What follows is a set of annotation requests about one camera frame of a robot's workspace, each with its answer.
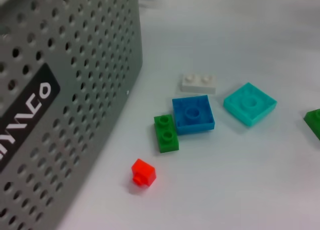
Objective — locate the small red toy brick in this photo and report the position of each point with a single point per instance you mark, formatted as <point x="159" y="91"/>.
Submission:
<point x="143" y="172"/>

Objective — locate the green toy brick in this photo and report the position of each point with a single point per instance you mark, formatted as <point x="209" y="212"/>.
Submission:
<point x="166" y="139"/>
<point x="313" y="122"/>

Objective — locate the grey-green perforated storage bin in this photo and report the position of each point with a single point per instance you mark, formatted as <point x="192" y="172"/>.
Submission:
<point x="62" y="89"/>

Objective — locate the blue toy brick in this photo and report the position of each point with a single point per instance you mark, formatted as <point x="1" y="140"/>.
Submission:
<point x="192" y="122"/>

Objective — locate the white toy brick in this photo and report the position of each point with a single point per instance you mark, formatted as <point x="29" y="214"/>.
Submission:
<point x="197" y="86"/>

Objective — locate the cyan toy brick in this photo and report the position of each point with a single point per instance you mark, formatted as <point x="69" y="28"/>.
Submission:
<point x="250" y="107"/>

